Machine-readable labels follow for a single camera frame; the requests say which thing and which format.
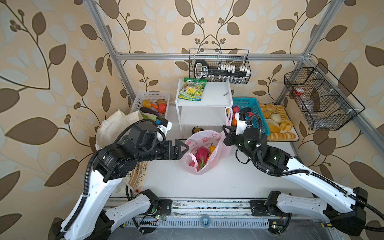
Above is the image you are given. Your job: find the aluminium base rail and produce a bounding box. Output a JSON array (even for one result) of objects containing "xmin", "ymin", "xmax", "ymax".
[{"xmin": 136, "ymin": 196, "xmax": 327, "ymax": 230}]

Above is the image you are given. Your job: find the white bread tray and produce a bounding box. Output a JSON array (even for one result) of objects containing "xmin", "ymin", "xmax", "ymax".
[{"xmin": 260, "ymin": 104, "xmax": 299, "ymax": 142}]

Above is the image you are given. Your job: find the yellow black tape measure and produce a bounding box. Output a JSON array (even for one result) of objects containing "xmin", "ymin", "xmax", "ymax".
[{"xmin": 192, "ymin": 127, "xmax": 204, "ymax": 135}]

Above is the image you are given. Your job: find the white two-tier shelf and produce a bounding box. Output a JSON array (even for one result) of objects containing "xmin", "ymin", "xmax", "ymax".
[{"xmin": 175, "ymin": 78, "xmax": 233, "ymax": 138}]

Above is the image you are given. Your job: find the black wire basket right wall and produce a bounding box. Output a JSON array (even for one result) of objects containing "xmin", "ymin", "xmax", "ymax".
[{"xmin": 284, "ymin": 62, "xmax": 366, "ymax": 131}]

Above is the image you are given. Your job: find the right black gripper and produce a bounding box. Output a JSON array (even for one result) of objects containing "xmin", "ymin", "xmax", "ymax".
[{"xmin": 223, "ymin": 124, "xmax": 256, "ymax": 163}]

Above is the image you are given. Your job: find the pink plastic grocery bag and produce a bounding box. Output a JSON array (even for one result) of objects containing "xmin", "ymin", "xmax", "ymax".
[{"xmin": 181, "ymin": 107, "xmax": 234, "ymax": 175}]

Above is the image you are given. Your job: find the yellow green snack bag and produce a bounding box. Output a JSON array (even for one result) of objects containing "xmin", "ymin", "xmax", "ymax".
[{"xmin": 178, "ymin": 78, "xmax": 208, "ymax": 102}]

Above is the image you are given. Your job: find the brown potato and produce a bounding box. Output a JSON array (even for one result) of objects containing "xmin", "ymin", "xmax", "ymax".
[{"xmin": 142, "ymin": 100, "xmax": 152, "ymax": 109}]

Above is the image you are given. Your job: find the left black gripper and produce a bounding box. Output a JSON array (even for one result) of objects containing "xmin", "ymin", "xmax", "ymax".
[{"xmin": 134, "ymin": 138, "xmax": 190, "ymax": 164}]

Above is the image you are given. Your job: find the teal plastic fruit basket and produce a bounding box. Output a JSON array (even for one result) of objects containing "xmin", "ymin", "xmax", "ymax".
[{"xmin": 233, "ymin": 97, "xmax": 271, "ymax": 136}]

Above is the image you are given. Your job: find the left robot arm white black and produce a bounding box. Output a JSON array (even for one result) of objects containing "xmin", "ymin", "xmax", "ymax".
[{"xmin": 56, "ymin": 119, "xmax": 189, "ymax": 240}]

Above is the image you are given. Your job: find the red tomato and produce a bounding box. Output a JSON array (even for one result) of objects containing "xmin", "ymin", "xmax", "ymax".
[{"xmin": 158, "ymin": 103, "xmax": 167, "ymax": 114}]

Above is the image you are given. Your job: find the purple eggplant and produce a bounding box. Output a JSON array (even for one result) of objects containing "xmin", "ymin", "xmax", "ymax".
[{"xmin": 140, "ymin": 107, "xmax": 164, "ymax": 117}]

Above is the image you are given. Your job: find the plastic bottle red cap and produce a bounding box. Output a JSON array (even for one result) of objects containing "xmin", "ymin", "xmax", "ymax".
[{"xmin": 294, "ymin": 87, "xmax": 315, "ymax": 117}]

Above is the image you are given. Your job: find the black wire basket back wall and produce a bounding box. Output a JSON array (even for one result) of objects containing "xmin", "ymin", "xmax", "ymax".
[{"xmin": 189, "ymin": 48, "xmax": 252, "ymax": 85}]

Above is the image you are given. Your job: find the cream canvas tote bag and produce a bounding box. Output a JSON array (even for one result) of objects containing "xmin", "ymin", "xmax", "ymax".
[{"xmin": 91, "ymin": 110, "xmax": 149, "ymax": 194}]

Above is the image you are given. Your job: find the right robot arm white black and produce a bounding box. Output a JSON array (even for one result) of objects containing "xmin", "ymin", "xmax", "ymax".
[{"xmin": 222, "ymin": 115, "xmax": 384, "ymax": 237}]

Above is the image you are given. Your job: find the white plastic vegetable basket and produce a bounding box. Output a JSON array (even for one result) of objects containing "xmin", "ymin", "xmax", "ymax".
[{"xmin": 130, "ymin": 92, "xmax": 171, "ymax": 118}]

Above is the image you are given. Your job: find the black wire basket wall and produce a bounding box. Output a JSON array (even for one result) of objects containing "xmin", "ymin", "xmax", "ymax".
[
  {"xmin": 284, "ymin": 62, "xmax": 366, "ymax": 131},
  {"xmin": 189, "ymin": 48, "xmax": 252, "ymax": 85}
]

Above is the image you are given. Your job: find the pink dragon fruit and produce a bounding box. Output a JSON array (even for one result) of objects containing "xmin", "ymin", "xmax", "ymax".
[{"xmin": 195, "ymin": 147, "xmax": 210, "ymax": 170}]

